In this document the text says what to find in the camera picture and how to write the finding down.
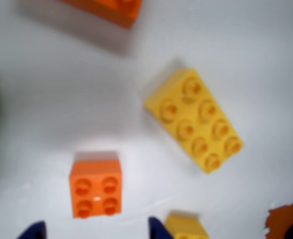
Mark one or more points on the orange 2x2 block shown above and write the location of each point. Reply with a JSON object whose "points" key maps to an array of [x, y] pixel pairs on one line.
{"points": [[96, 189]]}

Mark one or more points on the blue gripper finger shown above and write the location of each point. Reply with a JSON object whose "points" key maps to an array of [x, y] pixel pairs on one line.
{"points": [[158, 230], [35, 231]]}

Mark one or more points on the yellow 2x4 block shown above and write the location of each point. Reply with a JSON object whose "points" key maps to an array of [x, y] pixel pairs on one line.
{"points": [[196, 122]]}

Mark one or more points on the yellow 2x2 block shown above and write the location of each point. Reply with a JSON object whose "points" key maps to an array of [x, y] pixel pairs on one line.
{"points": [[183, 226]]}

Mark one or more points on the orange 2x4 block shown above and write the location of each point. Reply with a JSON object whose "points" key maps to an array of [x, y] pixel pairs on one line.
{"points": [[106, 10]]}

